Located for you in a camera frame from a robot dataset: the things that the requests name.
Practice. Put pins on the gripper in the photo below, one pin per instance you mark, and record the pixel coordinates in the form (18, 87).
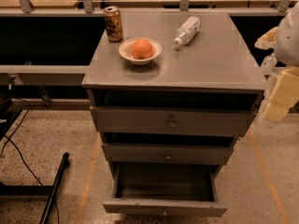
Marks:
(288, 41)

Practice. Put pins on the grey bottom drawer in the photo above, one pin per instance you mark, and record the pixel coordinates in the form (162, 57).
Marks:
(163, 189)

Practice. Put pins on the grey drawer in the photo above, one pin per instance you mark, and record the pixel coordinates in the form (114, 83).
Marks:
(168, 148)
(163, 189)
(121, 119)

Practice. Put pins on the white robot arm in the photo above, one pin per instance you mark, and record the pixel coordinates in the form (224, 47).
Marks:
(284, 40)

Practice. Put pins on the grey wooden drawer cabinet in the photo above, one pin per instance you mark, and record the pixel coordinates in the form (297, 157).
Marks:
(214, 72)

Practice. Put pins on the grey middle drawer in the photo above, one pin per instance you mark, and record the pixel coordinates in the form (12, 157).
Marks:
(168, 148)

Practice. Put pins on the grey top drawer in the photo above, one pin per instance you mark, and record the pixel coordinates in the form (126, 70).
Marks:
(121, 119)

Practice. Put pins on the hand sanitizer pump bottle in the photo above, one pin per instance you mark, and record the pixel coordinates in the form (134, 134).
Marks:
(268, 64)

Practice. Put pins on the clear plastic water bottle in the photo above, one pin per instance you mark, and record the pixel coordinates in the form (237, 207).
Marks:
(187, 31)

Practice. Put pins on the orange fruit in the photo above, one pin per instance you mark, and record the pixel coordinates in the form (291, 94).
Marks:
(142, 49)

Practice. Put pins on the white bowl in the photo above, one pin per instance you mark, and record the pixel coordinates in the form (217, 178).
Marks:
(126, 46)

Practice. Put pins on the brown soda can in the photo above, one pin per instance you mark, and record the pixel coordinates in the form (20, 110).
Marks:
(112, 17)

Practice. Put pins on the black metal stand leg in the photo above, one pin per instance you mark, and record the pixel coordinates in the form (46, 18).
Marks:
(49, 191)

